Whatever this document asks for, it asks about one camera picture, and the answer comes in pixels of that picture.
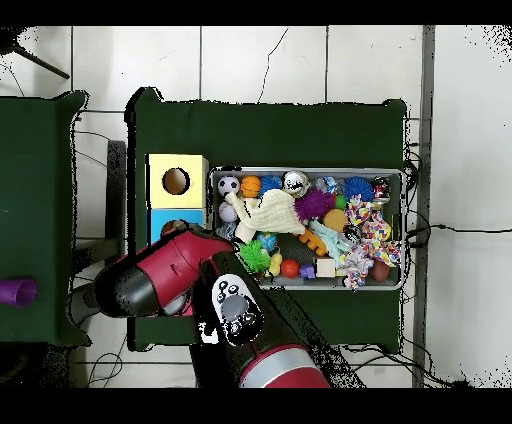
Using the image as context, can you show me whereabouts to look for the black floor cable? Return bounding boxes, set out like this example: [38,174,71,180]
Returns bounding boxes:
[406,223,512,240]

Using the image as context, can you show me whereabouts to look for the clear mesh bin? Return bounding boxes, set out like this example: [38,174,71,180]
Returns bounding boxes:
[208,166,405,291]

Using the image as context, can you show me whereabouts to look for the wooden box with three holes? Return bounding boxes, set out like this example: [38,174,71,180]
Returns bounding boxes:
[146,153,211,246]

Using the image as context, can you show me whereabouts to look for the black tripod leg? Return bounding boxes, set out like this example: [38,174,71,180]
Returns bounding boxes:
[0,27,72,81]

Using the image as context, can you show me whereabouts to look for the small red ball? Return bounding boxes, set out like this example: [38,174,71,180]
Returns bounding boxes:
[279,259,301,280]

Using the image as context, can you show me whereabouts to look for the plain wooden cube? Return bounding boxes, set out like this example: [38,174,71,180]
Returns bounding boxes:
[315,257,337,280]

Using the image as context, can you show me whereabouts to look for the small orange basketball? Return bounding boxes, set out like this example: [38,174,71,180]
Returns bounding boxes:
[239,174,263,200]

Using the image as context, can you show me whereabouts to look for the green cloth side table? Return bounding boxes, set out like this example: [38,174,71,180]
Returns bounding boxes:
[0,87,91,348]

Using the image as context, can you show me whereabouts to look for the purple spiky ball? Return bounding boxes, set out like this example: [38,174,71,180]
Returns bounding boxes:
[293,189,337,222]

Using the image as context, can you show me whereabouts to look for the cream knitted cloth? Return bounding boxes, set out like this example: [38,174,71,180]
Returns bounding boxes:
[225,188,308,245]

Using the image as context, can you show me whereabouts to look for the purple plastic cup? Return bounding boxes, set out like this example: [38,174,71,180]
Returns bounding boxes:
[0,278,39,309]

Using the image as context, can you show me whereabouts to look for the colourful patterned cloth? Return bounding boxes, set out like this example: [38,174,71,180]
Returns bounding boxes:
[335,198,404,290]

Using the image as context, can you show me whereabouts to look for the orange foam ball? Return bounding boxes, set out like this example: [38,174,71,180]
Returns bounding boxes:
[322,208,349,233]

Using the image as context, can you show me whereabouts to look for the green fuzzy toy with eyes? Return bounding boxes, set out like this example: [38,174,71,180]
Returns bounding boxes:
[238,240,273,275]

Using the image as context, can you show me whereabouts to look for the blue spiky ball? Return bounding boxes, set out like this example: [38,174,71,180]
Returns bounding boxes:
[342,175,375,203]

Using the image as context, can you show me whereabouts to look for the small soccer ball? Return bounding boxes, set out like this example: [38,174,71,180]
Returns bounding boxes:
[216,175,241,198]

